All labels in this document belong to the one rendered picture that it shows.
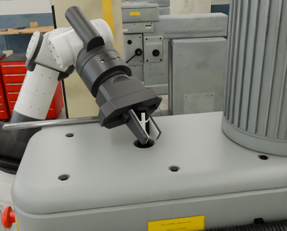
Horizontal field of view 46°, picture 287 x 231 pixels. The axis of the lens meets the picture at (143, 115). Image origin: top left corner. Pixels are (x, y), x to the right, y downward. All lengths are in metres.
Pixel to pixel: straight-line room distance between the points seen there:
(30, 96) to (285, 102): 0.66
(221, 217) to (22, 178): 0.31
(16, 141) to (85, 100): 1.46
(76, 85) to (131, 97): 1.79
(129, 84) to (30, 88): 0.41
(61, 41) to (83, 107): 1.76
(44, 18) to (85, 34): 9.05
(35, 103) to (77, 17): 0.37
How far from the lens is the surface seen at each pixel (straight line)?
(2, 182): 0.99
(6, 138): 0.99
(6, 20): 9.88
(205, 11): 9.14
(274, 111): 0.56
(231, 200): 0.55
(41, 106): 0.97
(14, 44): 9.95
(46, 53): 0.92
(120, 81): 0.62
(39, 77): 0.95
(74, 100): 2.41
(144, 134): 0.57
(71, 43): 0.67
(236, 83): 0.59
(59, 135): 0.66
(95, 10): 2.26
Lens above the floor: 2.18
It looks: 23 degrees down
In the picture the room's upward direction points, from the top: 2 degrees counter-clockwise
